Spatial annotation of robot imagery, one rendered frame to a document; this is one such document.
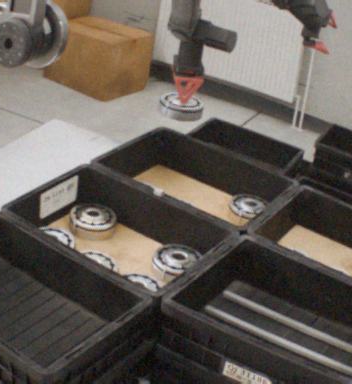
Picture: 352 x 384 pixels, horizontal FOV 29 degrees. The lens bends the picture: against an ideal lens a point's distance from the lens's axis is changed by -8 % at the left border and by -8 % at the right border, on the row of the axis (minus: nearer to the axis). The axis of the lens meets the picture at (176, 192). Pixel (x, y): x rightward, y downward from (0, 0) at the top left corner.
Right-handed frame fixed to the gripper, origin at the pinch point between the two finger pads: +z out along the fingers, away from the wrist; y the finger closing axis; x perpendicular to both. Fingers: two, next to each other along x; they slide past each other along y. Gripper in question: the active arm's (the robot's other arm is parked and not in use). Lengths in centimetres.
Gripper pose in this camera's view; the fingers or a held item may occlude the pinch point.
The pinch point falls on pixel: (183, 96)
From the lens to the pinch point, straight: 171.1
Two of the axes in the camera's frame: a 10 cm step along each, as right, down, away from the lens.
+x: -9.9, -1.0, -1.3
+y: -0.7, -4.8, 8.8
